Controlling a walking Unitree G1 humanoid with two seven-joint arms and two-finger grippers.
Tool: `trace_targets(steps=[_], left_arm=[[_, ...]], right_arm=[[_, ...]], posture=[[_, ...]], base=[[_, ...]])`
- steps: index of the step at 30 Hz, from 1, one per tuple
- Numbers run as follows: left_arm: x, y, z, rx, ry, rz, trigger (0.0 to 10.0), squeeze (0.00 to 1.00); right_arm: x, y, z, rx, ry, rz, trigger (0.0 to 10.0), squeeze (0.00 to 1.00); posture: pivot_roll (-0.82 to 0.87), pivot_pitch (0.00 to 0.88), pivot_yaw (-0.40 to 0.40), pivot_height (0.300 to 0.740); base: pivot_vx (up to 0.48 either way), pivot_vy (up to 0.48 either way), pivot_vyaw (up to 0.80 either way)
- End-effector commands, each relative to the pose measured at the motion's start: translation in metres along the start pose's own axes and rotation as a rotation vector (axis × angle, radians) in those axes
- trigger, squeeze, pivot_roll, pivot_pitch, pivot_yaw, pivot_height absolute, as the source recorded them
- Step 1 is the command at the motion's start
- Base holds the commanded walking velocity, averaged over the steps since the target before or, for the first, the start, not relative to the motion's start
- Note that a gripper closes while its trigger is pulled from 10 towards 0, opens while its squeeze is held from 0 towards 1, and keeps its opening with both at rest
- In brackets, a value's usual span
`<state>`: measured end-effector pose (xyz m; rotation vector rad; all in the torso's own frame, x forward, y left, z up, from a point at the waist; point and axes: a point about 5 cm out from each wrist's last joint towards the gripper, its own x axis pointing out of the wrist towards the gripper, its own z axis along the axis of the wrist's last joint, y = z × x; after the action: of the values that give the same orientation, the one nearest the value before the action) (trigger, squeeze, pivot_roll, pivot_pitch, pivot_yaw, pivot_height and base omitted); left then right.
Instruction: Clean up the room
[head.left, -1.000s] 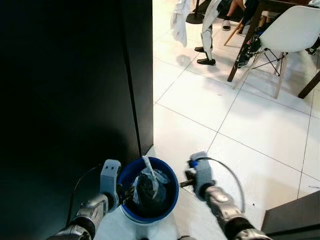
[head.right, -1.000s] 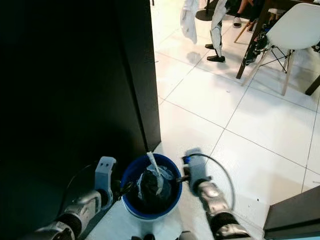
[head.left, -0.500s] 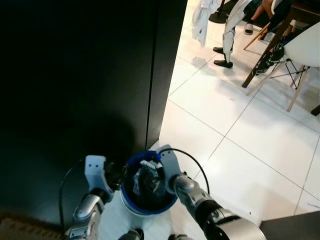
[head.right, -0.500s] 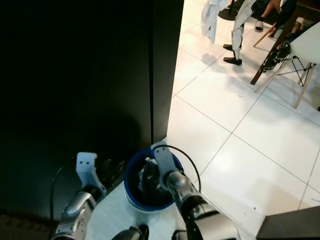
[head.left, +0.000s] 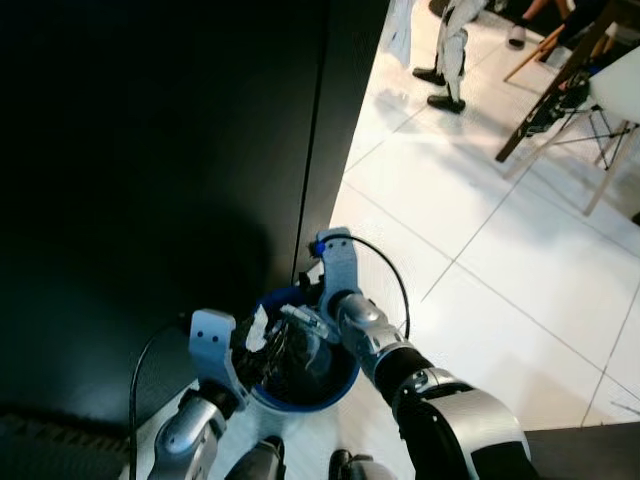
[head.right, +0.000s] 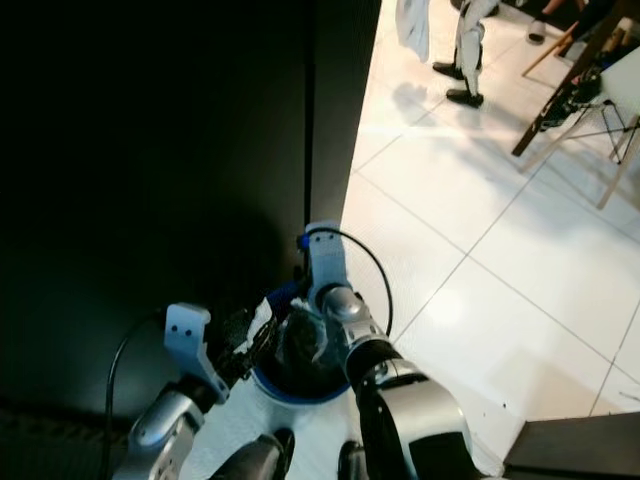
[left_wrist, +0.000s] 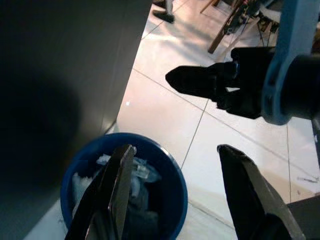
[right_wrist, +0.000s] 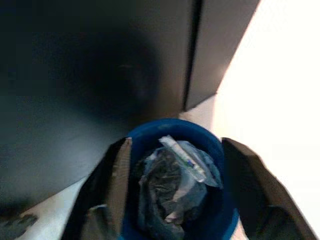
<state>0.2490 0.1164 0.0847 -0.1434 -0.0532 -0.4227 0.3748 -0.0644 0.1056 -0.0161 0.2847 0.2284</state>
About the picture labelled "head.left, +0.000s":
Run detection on clear plastic wrapper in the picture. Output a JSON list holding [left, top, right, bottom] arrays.
[[280, 305, 337, 347]]

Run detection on white paper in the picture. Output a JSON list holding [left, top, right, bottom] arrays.
[[246, 305, 272, 353]]

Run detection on dark grey robot left foot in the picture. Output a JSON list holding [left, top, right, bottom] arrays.
[[225, 437, 287, 480]]

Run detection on dark grey robot foot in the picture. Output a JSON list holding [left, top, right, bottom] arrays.
[[225, 437, 287, 480], [328, 450, 401, 480]]

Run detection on dark grey robot right foot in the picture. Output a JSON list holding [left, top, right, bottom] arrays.
[[328, 450, 401, 480]]

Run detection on black tall cabinet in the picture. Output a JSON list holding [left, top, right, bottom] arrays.
[[0, 0, 392, 423]]

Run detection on dark ribbed floor mat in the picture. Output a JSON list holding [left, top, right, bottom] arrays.
[[0, 405, 137, 480]]

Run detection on white hanging cloth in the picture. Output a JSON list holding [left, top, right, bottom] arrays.
[[385, 0, 417, 67]]

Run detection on person legs light trousers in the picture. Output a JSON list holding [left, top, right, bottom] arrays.
[[412, 0, 492, 114]]

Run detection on dark grey low ledge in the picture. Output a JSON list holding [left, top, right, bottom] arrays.
[[525, 425, 640, 480]]

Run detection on black bag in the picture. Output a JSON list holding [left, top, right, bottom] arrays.
[[520, 85, 592, 137]]

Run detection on seated person bare legs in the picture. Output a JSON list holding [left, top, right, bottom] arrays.
[[503, 0, 586, 50]]

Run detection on white chair wooden legs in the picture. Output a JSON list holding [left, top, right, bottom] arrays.
[[500, 45, 640, 217]]

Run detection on dark wooden table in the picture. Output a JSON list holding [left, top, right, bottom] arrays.
[[495, 0, 640, 164]]

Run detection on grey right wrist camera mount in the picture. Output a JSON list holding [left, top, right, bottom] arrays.
[[312, 228, 362, 302]]

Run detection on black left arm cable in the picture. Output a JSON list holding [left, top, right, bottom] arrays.
[[128, 318, 197, 480]]

